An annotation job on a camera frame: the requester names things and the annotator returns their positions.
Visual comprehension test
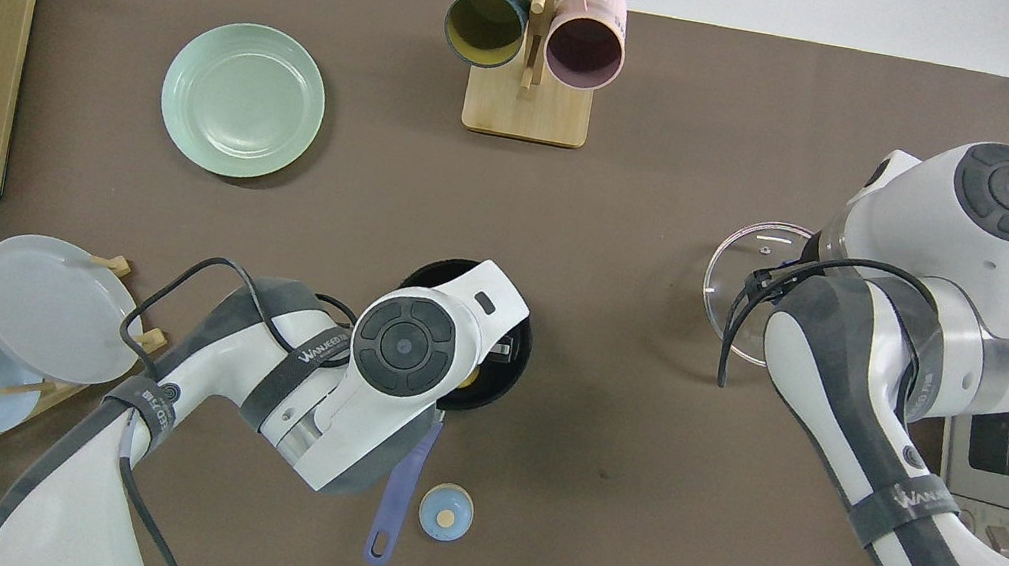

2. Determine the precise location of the dark blue saucepan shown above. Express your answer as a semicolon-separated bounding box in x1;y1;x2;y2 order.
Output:
356;250;546;566

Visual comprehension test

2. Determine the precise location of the grey plate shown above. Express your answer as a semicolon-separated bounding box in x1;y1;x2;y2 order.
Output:
0;228;157;394

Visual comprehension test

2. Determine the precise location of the dark teal mug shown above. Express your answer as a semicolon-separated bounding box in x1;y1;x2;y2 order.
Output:
438;0;533;75

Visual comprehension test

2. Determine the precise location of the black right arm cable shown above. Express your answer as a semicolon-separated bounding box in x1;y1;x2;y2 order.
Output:
714;239;948;421

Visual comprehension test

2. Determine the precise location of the brown table mat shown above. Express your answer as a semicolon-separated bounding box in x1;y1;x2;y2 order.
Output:
0;0;1009;566

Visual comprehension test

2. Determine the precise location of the wooden plate rack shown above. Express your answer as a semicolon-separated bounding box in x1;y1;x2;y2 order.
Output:
0;237;180;508

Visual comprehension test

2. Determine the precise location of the glass lid blue knob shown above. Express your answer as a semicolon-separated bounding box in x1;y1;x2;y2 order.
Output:
692;212;828;374

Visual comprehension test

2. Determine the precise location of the pink mug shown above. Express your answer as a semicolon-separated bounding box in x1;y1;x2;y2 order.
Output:
539;0;634;97

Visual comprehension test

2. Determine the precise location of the green plate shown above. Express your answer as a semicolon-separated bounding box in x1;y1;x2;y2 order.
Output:
150;11;338;191

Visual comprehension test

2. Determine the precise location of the wooden mug rack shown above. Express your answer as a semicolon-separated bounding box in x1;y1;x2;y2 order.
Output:
424;0;642;156

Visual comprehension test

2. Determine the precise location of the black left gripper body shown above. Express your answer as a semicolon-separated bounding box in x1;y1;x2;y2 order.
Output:
487;317;528;372

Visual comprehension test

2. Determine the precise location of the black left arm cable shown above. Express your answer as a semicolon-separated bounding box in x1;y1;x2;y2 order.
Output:
80;242;364;566

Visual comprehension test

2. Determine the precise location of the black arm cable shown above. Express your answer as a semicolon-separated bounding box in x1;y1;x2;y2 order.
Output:
714;239;948;421
80;242;364;566

